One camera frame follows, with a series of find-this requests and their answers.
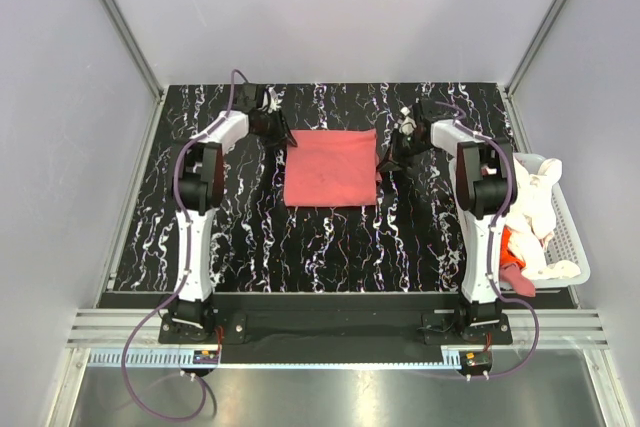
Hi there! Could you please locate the aluminium frame post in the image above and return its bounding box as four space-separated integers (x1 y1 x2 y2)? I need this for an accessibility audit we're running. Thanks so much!
505 0 569 95
99 0 164 101

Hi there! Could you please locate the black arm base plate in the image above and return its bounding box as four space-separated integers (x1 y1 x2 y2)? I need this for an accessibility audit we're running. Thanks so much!
158 291 514 366

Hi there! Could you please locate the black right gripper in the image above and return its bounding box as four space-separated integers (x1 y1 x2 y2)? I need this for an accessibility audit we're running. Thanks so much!
376 129 431 175

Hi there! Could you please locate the white plastic laundry basket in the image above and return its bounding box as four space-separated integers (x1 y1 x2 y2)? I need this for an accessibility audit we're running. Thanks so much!
448 152 591 291

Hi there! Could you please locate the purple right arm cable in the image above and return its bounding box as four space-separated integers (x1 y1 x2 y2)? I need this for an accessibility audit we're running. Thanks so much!
434 100 540 383

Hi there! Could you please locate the black marble pattern mat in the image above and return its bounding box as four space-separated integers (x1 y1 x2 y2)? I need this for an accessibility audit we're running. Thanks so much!
108 82 512 293

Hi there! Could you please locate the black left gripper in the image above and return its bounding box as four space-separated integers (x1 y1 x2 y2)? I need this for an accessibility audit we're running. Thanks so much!
252 109 296 152

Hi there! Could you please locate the right aluminium frame post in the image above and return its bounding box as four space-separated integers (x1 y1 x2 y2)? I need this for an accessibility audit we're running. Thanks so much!
505 0 569 95

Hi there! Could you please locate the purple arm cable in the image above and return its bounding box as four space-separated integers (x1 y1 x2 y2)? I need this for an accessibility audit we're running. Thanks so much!
121 68 251 421
434 100 540 383

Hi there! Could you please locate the white t shirt in basket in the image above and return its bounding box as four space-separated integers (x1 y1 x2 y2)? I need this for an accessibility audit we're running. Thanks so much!
505 158 579 280

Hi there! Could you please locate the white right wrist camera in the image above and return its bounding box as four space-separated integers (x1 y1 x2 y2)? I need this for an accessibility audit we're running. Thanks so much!
399 107 417 136

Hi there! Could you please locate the dusty pink t shirt in basket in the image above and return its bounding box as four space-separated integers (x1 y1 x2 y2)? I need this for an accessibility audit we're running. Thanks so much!
500 263 536 298

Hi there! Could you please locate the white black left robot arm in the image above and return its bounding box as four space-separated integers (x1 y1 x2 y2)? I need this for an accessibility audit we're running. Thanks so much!
163 83 297 343

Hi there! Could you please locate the slotted grey cable duct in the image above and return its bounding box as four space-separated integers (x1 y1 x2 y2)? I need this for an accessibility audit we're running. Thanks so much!
88 348 221 369

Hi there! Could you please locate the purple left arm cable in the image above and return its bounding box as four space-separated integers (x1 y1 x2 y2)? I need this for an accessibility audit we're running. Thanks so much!
121 68 251 421

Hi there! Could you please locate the left aluminium frame post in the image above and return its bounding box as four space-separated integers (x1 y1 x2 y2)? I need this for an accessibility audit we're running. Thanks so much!
99 0 164 101

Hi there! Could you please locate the salmon pink t shirt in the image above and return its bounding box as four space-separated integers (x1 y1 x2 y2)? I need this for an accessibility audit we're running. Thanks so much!
283 129 378 208

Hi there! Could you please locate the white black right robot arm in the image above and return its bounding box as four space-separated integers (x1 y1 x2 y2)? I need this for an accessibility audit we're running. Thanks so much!
377 98 517 344

